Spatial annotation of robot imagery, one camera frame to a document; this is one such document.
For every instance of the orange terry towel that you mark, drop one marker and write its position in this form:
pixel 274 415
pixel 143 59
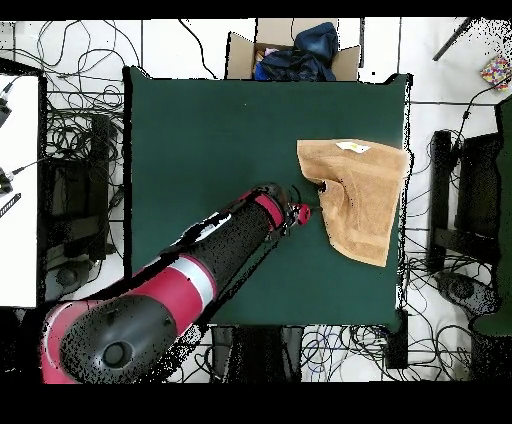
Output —
pixel 360 200

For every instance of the brown cardboard box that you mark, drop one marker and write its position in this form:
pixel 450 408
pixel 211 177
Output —
pixel 240 56

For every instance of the dark blue clothes pile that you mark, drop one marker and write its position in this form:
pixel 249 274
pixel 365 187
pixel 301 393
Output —
pixel 304 60

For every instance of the black stand frame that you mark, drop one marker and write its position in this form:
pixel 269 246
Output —
pixel 440 180
pixel 76 224

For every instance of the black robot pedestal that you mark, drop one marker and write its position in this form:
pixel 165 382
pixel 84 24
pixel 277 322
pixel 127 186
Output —
pixel 256 352

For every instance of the black flat strip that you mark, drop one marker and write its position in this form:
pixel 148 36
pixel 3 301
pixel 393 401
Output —
pixel 10 204

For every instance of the dark green table cloth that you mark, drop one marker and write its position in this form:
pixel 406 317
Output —
pixel 200 140

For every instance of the white desk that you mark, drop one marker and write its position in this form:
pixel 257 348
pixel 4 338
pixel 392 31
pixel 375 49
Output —
pixel 20 240

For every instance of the multicoloured speckled item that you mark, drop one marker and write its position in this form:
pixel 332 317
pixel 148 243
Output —
pixel 496 72

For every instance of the black rod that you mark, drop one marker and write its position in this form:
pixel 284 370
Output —
pixel 454 40

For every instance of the black box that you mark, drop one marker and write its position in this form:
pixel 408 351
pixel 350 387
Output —
pixel 396 344

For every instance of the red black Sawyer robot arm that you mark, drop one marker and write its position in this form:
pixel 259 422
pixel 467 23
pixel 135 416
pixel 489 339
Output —
pixel 180 288

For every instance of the green cloth covered table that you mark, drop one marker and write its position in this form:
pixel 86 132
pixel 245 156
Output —
pixel 506 200

